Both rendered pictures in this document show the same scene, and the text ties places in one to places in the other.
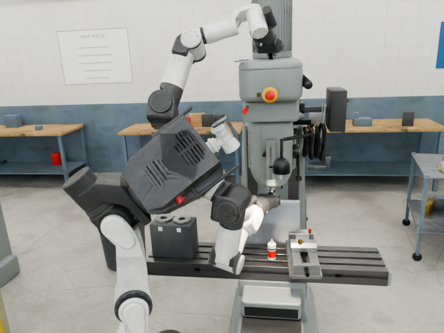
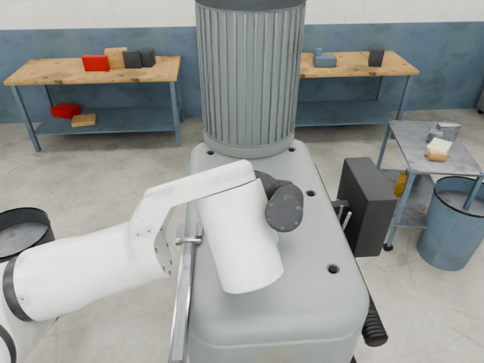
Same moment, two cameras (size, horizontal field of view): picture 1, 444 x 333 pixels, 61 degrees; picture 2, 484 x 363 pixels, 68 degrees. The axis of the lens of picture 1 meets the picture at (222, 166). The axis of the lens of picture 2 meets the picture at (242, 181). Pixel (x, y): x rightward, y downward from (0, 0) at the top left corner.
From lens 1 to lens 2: 1.33 m
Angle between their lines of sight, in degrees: 23
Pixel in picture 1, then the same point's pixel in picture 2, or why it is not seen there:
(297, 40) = not seen: outside the picture
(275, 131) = not seen: hidden behind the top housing
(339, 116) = (374, 238)
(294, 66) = (353, 330)
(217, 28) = (82, 289)
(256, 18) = (243, 243)
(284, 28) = (285, 89)
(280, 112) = not seen: hidden behind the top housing
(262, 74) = (257, 351)
